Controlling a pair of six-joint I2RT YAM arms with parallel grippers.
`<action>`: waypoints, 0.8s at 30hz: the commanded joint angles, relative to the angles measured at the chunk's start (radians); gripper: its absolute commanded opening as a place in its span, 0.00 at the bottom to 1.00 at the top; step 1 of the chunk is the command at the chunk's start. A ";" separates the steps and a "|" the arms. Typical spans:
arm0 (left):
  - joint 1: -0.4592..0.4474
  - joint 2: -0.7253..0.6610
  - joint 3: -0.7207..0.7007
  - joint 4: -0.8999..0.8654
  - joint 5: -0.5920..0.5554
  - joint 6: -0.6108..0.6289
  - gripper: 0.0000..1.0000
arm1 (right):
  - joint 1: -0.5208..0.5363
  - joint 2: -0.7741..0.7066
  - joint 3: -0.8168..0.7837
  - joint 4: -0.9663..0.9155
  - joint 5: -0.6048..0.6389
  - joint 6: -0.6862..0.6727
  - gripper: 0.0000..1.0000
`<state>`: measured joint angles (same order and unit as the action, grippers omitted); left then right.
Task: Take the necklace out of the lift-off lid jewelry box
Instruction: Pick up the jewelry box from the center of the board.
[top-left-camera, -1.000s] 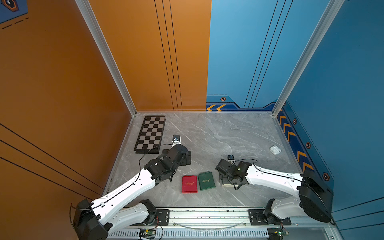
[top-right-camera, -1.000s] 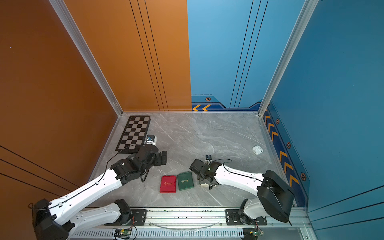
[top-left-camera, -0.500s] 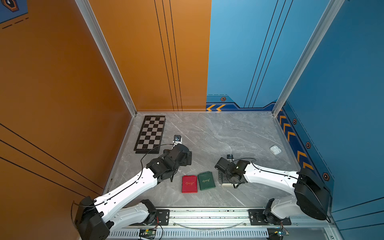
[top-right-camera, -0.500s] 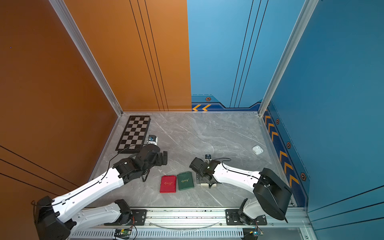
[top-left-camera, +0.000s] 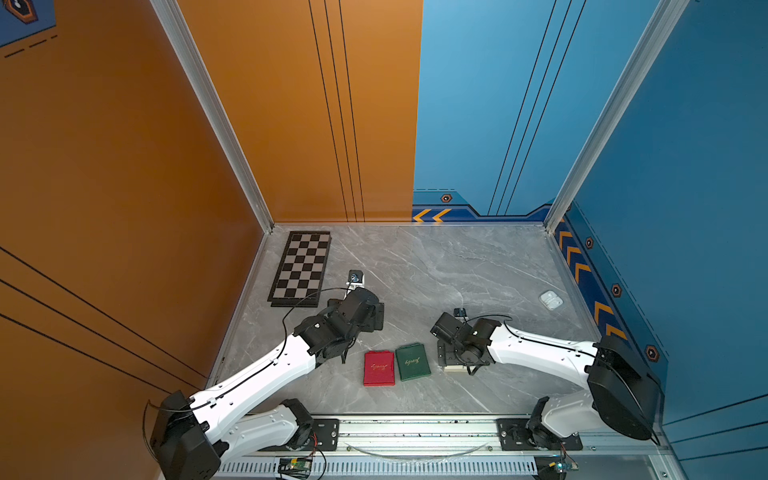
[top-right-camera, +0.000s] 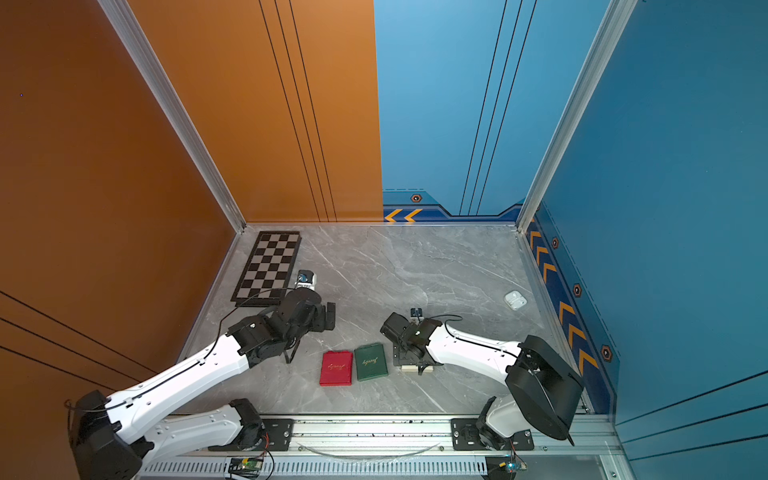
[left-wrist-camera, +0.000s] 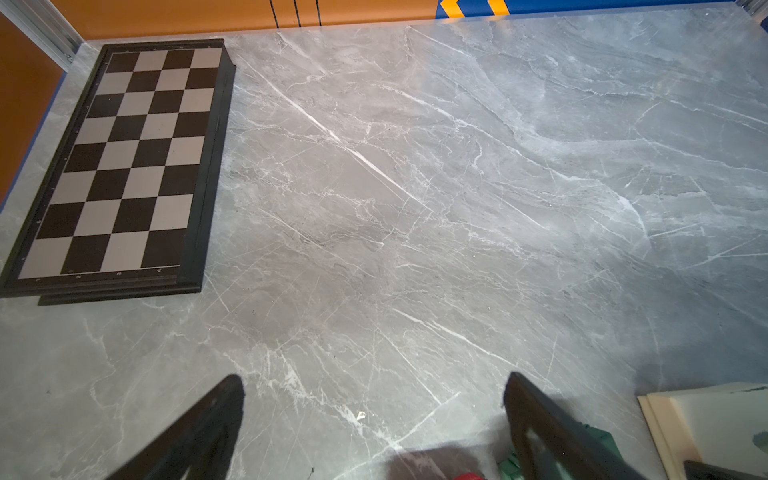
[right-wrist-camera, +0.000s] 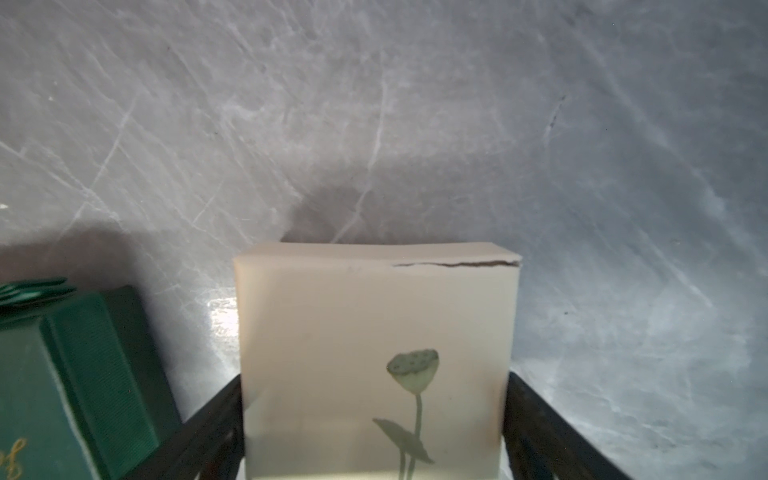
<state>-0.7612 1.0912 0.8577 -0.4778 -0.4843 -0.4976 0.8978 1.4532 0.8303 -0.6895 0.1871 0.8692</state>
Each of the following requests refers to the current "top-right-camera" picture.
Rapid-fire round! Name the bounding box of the cream jewelry box base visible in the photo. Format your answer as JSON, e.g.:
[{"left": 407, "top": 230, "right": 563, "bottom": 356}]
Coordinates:
[{"left": 399, "top": 363, "right": 434, "bottom": 375}]

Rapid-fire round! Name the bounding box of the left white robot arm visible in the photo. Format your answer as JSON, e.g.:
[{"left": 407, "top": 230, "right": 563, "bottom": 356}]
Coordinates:
[{"left": 66, "top": 287, "right": 337, "bottom": 479}]

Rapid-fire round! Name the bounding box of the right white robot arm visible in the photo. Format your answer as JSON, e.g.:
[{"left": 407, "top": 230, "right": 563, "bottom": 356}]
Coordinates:
[{"left": 380, "top": 308, "right": 585, "bottom": 450}]

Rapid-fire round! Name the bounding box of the green booklet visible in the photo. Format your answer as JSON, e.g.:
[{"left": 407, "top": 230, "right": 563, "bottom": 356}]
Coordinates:
[{"left": 353, "top": 343, "right": 388, "bottom": 382}]

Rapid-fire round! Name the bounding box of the black white chessboard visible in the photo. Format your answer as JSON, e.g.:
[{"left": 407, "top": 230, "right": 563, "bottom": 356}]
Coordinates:
[{"left": 231, "top": 230, "right": 302, "bottom": 307}]

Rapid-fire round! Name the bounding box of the red booklet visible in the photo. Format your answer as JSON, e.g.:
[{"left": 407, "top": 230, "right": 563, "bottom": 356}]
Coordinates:
[{"left": 319, "top": 351, "right": 354, "bottom": 387}]

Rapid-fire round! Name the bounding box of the clear plastic earphone case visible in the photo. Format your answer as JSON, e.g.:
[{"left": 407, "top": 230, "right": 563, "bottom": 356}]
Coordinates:
[{"left": 504, "top": 291, "right": 527, "bottom": 311}]

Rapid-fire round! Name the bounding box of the right circuit board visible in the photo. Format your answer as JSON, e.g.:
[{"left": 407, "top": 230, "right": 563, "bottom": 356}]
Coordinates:
[{"left": 482, "top": 456, "right": 528, "bottom": 480}]

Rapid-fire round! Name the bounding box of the circuit board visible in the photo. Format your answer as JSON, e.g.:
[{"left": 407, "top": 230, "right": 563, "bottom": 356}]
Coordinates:
[
  {"left": 482, "top": 456, "right": 528, "bottom": 480},
  {"left": 227, "top": 457, "right": 266, "bottom": 479}
]

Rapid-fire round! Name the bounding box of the left circuit board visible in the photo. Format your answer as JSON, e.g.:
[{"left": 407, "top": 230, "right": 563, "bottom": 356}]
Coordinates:
[{"left": 227, "top": 457, "right": 266, "bottom": 479}]

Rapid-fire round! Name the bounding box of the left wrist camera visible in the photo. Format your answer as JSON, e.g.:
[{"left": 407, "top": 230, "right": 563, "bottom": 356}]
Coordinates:
[{"left": 295, "top": 269, "right": 317, "bottom": 290}]

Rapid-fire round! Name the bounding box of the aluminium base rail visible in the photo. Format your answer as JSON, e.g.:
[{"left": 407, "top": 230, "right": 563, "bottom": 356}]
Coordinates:
[{"left": 143, "top": 413, "right": 625, "bottom": 463}]

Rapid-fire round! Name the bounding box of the aluminium corner post left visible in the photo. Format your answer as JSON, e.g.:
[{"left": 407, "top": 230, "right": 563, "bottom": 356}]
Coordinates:
[{"left": 98, "top": 0, "right": 247, "bottom": 234}]

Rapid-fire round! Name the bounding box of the aluminium corner post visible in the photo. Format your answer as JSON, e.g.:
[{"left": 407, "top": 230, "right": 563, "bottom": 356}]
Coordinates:
[
  {"left": 516, "top": 0, "right": 638, "bottom": 234},
  {"left": 98, "top": 0, "right": 247, "bottom": 234}
]

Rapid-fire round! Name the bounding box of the aluminium corner post right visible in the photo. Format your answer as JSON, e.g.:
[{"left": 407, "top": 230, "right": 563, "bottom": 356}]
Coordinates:
[{"left": 516, "top": 0, "right": 638, "bottom": 234}]

